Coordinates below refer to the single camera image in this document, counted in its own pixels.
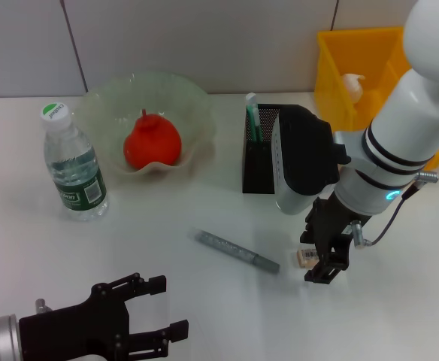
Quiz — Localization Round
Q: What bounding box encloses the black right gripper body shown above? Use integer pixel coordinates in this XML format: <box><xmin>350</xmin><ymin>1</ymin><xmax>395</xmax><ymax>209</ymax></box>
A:
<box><xmin>304</xmin><ymin>195</ymin><xmax>371</xmax><ymax>266</ymax></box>

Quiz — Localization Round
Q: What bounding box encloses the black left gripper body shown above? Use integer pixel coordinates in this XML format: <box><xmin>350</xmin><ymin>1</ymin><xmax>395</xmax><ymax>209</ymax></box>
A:
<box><xmin>18</xmin><ymin>281</ymin><xmax>132</xmax><ymax>361</ymax></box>

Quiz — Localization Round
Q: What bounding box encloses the beige eraser with barcode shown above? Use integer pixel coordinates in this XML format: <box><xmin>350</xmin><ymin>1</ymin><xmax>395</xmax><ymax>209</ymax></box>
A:
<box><xmin>296</xmin><ymin>247</ymin><xmax>321</xmax><ymax>268</ymax></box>

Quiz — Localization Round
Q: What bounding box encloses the grey marker pen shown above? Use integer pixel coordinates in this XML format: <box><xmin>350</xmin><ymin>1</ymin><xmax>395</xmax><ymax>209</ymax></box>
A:
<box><xmin>189</xmin><ymin>228</ymin><xmax>280</xmax><ymax>275</ymax></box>

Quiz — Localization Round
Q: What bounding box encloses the green toothbrush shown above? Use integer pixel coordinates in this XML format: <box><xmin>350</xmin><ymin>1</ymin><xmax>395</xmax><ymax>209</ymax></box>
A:
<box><xmin>245</xmin><ymin>93</ymin><xmax>266</xmax><ymax>144</ymax></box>

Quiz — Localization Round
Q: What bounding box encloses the clear green-label water bottle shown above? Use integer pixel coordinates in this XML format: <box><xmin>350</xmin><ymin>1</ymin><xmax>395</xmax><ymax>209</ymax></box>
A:
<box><xmin>41</xmin><ymin>101</ymin><xmax>110</xmax><ymax>222</ymax></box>

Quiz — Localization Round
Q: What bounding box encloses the white paper ball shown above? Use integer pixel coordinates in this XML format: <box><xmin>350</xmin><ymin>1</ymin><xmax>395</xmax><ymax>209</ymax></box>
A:
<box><xmin>340</xmin><ymin>71</ymin><xmax>368</xmax><ymax>110</ymax></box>

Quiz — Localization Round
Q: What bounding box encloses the red-orange toy orange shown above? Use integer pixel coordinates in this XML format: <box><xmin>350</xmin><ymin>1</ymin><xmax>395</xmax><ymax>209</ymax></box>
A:
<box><xmin>123</xmin><ymin>108</ymin><xmax>183</xmax><ymax>170</ymax></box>

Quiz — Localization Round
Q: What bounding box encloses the black mesh pen holder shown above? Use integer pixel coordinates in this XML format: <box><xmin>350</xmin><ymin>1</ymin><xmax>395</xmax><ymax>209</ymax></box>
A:
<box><xmin>241</xmin><ymin>103</ymin><xmax>301</xmax><ymax>196</ymax></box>

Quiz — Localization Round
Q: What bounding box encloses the pale green glass fruit plate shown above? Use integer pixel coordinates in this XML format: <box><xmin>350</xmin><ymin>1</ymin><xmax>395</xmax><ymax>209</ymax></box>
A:
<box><xmin>72</xmin><ymin>71</ymin><xmax>219</xmax><ymax>184</ymax></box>

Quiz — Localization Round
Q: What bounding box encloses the yellow plastic storage bin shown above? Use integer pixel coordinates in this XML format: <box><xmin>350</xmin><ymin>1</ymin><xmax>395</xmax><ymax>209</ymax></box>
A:
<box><xmin>316</xmin><ymin>25</ymin><xmax>439</xmax><ymax>170</ymax></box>

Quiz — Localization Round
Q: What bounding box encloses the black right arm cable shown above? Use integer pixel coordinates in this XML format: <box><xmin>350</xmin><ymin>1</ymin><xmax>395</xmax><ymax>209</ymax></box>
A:
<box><xmin>365</xmin><ymin>171</ymin><xmax>439</xmax><ymax>247</ymax></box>

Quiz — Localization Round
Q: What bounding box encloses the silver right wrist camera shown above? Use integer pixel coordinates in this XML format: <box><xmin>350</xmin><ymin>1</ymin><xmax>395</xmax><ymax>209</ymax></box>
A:
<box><xmin>271</xmin><ymin>105</ymin><xmax>351</xmax><ymax>216</ymax></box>

